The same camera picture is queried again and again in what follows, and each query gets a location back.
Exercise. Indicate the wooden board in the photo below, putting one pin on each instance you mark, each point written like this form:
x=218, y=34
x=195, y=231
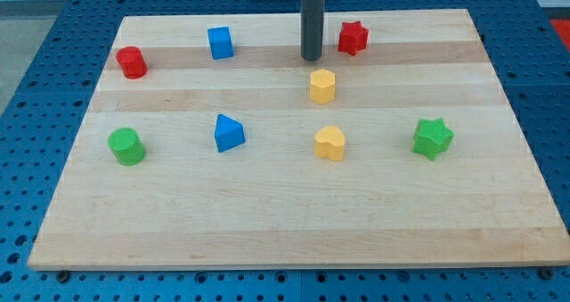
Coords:
x=270, y=203

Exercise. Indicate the yellow heart block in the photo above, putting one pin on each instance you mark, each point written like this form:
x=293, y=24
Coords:
x=329, y=143

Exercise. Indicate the blue cube block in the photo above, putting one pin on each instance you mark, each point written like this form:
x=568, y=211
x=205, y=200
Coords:
x=220, y=43

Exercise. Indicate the blue triangle block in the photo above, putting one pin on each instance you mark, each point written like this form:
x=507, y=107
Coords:
x=228, y=134

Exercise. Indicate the red cylinder block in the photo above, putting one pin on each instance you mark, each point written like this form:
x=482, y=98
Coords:
x=131, y=62

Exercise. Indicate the green star block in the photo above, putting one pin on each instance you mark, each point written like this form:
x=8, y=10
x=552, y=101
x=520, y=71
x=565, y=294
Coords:
x=431, y=137

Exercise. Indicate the green cylinder block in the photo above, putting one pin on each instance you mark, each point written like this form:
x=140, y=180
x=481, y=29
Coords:
x=126, y=146

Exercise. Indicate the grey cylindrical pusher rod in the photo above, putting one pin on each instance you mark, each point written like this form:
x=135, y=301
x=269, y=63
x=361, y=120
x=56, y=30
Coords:
x=312, y=18

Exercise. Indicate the yellow hexagon block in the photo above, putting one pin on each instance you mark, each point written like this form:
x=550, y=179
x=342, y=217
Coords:
x=322, y=86

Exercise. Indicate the red star block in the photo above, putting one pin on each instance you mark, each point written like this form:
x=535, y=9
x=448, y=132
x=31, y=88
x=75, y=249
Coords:
x=353, y=38

